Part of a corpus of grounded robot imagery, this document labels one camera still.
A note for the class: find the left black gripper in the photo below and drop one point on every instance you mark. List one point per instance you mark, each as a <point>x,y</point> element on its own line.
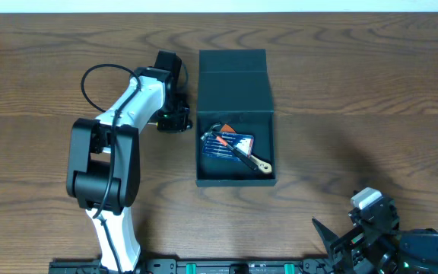
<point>177,122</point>

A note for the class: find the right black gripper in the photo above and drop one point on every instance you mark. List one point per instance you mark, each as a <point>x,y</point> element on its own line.
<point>359,240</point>

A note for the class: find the small claw hammer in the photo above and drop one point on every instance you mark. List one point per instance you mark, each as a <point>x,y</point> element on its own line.
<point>214,130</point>

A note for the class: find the blue screwdriver set card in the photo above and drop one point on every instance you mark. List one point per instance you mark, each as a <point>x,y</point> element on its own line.
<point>213,148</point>

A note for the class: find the orange scraper wooden handle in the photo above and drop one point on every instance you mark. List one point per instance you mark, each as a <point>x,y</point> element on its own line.
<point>262,164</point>

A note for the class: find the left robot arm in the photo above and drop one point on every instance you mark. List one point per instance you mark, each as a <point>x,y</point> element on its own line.
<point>104,159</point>

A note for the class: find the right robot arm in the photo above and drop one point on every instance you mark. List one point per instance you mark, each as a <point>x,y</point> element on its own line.
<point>417,251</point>

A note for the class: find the dark green open box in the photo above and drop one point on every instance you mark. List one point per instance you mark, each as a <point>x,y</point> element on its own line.
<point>234,89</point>

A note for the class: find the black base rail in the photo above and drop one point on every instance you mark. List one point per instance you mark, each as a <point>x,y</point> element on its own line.
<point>172,266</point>

